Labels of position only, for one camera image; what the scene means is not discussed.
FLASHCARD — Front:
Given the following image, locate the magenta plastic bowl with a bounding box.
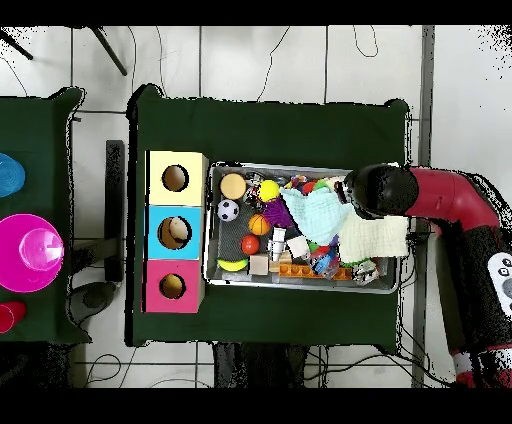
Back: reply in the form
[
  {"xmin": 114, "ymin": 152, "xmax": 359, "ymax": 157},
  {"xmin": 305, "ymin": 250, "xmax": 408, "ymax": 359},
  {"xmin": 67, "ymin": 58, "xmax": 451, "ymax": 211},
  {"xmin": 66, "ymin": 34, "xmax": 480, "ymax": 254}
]
[{"xmin": 0, "ymin": 212, "xmax": 65, "ymax": 294}]

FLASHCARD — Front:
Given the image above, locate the mint green knitted cloth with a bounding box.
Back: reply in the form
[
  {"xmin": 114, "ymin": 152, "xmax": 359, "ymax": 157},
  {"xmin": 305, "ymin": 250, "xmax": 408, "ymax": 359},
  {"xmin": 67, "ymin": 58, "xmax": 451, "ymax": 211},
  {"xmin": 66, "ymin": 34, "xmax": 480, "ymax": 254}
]
[{"xmin": 279, "ymin": 185, "xmax": 355, "ymax": 246}]

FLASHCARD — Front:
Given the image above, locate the dark green table cloth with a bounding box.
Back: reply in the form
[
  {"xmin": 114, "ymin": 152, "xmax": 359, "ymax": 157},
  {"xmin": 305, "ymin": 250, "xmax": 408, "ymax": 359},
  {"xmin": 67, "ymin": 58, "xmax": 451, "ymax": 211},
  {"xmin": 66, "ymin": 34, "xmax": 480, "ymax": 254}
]
[
  {"xmin": 125, "ymin": 83, "xmax": 411, "ymax": 355},
  {"xmin": 0, "ymin": 86, "xmax": 93, "ymax": 345}
]

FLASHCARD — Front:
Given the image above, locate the round container with orange lid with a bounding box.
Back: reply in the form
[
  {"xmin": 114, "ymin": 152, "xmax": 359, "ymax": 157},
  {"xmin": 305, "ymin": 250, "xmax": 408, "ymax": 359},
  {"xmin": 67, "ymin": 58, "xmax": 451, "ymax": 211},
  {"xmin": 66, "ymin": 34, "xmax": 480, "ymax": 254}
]
[{"xmin": 219, "ymin": 172, "xmax": 248, "ymax": 201}]

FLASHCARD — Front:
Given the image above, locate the small orange basketball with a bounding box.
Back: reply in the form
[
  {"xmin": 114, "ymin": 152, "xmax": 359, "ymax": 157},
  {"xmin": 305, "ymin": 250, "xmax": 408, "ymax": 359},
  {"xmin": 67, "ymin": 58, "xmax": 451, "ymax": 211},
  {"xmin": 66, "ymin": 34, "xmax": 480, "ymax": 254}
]
[{"xmin": 247, "ymin": 213, "xmax": 272, "ymax": 236}]

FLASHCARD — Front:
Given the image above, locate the black panel stand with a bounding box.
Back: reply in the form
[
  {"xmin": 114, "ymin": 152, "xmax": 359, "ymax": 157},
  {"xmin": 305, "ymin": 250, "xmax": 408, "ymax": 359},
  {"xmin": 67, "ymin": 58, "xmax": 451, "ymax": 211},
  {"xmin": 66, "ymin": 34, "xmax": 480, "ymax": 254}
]
[{"xmin": 104, "ymin": 139, "xmax": 126, "ymax": 282}]

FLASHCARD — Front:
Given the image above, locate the grey round stand base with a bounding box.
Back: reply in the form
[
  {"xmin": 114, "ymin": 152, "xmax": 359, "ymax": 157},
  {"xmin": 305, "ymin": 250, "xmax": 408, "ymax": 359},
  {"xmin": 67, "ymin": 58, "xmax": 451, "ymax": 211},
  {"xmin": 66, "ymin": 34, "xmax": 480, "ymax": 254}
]
[{"xmin": 69, "ymin": 280, "xmax": 118, "ymax": 325}]

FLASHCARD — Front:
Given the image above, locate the orange-brown plush toy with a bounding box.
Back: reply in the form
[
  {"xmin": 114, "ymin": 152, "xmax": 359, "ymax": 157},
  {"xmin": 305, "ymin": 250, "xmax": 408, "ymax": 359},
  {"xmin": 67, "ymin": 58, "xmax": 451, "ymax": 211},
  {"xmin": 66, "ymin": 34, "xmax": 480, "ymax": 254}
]
[{"xmin": 160, "ymin": 274, "xmax": 187, "ymax": 299}]

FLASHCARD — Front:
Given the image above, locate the blue round disc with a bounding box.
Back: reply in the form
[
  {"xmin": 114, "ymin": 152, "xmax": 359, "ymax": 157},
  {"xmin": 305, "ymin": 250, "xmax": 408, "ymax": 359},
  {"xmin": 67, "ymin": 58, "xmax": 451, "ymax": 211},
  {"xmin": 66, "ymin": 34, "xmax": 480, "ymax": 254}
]
[{"xmin": 0, "ymin": 152, "xmax": 26, "ymax": 199}]

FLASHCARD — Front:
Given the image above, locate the yellow toy banana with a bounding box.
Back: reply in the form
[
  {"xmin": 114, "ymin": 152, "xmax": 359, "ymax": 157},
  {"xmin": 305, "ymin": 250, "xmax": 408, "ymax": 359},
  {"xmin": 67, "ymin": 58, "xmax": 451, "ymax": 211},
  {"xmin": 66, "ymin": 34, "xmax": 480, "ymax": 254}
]
[{"xmin": 216, "ymin": 257, "xmax": 250, "ymax": 273}]

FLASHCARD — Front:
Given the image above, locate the black tripod leg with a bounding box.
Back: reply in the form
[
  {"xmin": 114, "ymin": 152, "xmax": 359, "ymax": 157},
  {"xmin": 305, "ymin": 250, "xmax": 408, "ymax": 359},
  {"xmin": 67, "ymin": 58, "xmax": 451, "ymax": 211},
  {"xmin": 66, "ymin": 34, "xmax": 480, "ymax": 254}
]
[
  {"xmin": 0, "ymin": 31, "xmax": 34, "ymax": 61},
  {"xmin": 89, "ymin": 26, "xmax": 128, "ymax": 77}
]

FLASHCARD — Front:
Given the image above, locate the red plastic cup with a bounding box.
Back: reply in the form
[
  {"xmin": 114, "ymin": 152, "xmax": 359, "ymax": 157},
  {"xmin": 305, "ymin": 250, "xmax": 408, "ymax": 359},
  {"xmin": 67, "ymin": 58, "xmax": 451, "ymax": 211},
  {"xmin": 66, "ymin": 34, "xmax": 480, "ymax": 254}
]
[{"xmin": 0, "ymin": 300, "xmax": 28, "ymax": 334}]

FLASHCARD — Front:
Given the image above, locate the plain wooden cube block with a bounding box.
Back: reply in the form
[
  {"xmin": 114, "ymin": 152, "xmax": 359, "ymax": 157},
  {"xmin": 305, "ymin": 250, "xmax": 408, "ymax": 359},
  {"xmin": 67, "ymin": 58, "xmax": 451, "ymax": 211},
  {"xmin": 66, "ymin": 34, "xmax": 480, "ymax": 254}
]
[{"xmin": 249, "ymin": 253, "xmax": 270, "ymax": 276}]

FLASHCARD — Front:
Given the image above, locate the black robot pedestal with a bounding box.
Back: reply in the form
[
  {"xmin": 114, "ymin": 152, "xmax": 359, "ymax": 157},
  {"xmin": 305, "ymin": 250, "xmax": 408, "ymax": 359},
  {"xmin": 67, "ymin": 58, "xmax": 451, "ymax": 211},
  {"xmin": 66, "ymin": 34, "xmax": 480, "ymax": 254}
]
[{"xmin": 213, "ymin": 341, "xmax": 309, "ymax": 389}]

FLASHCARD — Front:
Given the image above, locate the small soccer ball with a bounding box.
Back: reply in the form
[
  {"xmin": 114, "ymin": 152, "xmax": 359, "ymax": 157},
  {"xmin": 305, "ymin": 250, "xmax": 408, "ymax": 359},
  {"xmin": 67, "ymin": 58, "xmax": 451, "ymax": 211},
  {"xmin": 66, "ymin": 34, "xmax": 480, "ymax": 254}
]
[{"xmin": 216, "ymin": 198, "xmax": 240, "ymax": 222}]

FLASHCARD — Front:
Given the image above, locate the smooth yellow ball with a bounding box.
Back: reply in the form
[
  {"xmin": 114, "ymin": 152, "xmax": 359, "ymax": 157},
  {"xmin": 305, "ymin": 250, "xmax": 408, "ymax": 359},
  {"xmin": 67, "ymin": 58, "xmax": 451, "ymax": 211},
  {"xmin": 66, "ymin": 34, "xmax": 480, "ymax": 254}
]
[{"xmin": 256, "ymin": 178, "xmax": 282, "ymax": 204}]

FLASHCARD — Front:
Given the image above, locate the shallow metal mesh bin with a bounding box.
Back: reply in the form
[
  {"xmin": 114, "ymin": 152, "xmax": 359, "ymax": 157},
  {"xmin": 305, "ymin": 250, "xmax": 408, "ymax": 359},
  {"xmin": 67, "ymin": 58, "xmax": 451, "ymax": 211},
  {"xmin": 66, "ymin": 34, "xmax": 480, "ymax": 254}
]
[{"xmin": 203, "ymin": 160, "xmax": 407, "ymax": 295}]

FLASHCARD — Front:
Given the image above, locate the cream knitted cloth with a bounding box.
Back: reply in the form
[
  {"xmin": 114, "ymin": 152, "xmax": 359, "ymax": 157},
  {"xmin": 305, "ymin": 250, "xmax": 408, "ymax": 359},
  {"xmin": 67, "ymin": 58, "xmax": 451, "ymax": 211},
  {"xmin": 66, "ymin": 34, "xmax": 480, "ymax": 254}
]
[{"xmin": 325, "ymin": 161, "xmax": 410, "ymax": 265}]

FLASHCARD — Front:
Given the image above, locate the orange toy brick plate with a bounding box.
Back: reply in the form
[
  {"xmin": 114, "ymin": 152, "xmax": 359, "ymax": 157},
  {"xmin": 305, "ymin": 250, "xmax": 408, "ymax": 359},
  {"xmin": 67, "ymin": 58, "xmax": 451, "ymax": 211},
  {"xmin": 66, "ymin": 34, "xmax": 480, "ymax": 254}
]
[{"xmin": 277, "ymin": 262, "xmax": 353, "ymax": 281}]

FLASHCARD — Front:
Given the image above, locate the smooth orange-red ball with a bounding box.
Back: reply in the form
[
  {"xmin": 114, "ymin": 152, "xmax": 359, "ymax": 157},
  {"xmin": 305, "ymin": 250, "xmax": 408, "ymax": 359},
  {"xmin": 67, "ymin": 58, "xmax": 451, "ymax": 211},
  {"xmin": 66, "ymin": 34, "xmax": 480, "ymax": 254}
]
[{"xmin": 240, "ymin": 234, "xmax": 261, "ymax": 256}]

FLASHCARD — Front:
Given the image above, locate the wooden box with three holes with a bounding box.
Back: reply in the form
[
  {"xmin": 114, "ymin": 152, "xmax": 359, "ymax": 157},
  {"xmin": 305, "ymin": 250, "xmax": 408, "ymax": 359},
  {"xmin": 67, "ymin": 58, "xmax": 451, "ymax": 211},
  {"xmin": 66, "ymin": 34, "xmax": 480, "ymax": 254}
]
[{"xmin": 142, "ymin": 149, "xmax": 210, "ymax": 315}]

